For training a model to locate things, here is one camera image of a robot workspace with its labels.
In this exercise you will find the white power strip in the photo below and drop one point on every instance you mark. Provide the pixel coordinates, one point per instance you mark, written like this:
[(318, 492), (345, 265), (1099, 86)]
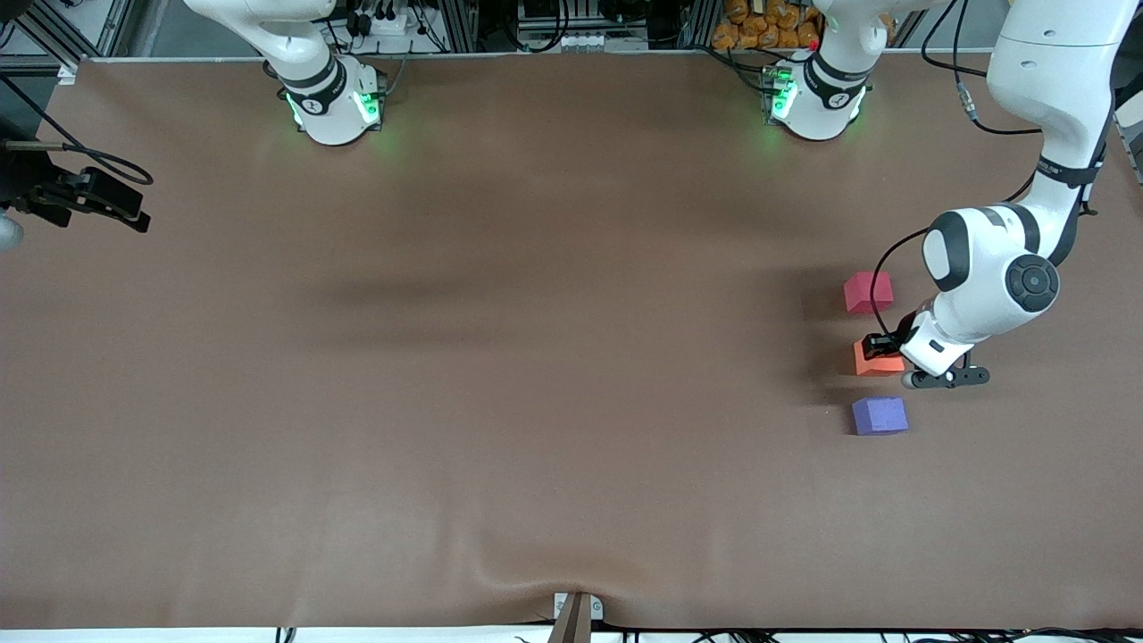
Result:
[(388, 22)]

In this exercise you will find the metal clamp bracket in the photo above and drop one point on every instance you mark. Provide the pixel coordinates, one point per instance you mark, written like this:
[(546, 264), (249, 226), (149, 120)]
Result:
[(578, 612)]

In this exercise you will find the purple foam block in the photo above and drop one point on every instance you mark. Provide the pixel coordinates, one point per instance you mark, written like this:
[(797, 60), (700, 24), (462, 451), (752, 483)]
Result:
[(880, 415)]

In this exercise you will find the orange foam block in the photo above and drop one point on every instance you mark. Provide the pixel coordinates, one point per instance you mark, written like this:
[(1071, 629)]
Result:
[(875, 364)]

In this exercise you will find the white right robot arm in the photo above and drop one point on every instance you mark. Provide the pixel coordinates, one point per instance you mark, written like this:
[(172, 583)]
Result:
[(321, 98)]

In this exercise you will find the brown table mat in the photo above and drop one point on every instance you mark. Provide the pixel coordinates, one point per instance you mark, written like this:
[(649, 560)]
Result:
[(571, 402)]

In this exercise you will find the aluminium frame profile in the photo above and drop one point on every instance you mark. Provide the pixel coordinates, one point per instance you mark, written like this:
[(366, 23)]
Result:
[(67, 31)]

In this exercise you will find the red foam block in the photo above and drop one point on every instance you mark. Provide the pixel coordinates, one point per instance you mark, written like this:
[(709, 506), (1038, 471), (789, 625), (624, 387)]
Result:
[(866, 292)]

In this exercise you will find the bag of orange items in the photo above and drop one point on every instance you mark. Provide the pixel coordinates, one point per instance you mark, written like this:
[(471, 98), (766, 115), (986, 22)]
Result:
[(766, 25)]

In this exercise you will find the white terminal block row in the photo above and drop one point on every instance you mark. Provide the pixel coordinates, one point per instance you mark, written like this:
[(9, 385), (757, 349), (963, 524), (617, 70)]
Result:
[(585, 40)]

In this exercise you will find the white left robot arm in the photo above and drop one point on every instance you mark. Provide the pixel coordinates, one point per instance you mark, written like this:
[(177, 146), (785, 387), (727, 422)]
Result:
[(991, 259)]

